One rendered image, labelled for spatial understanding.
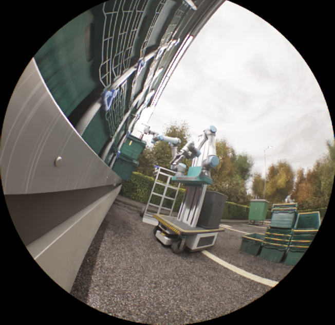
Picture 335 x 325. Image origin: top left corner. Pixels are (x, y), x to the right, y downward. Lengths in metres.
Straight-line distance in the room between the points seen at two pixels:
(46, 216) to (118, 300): 0.62
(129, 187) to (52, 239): 3.74
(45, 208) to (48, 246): 0.05
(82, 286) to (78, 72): 0.84
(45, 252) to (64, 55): 0.31
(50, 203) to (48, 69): 0.23
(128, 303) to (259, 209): 6.56
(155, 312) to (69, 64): 0.93
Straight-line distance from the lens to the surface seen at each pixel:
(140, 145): 1.37
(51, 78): 0.28
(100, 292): 0.74
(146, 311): 0.72
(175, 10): 0.80
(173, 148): 1.81
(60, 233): 0.20
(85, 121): 0.39
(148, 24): 0.56
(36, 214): 0.15
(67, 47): 0.29
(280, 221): 1.74
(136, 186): 3.89
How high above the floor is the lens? 0.62
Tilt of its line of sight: 19 degrees up
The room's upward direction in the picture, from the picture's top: 18 degrees clockwise
